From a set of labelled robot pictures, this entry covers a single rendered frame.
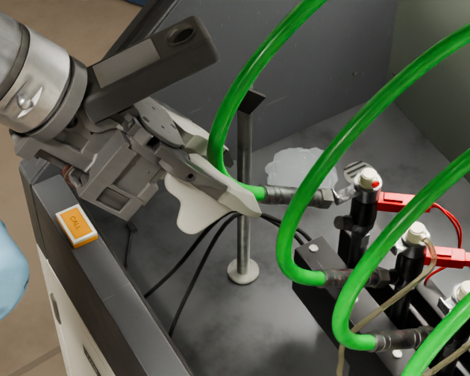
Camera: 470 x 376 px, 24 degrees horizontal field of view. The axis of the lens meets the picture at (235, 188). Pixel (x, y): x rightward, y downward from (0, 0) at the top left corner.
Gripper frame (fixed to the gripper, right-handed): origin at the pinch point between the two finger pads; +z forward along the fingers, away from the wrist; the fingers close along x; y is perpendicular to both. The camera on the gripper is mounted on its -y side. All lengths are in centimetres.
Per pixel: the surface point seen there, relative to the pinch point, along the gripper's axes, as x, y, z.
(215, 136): 1.4, -2.5, -6.1
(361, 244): -7.2, 2.2, 23.5
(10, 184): -137, 78, 55
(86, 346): -29, 41, 22
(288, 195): -2.6, 0.0, 7.5
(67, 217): -26.6, 24.3, 5.2
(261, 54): 2.0, -10.6, -8.4
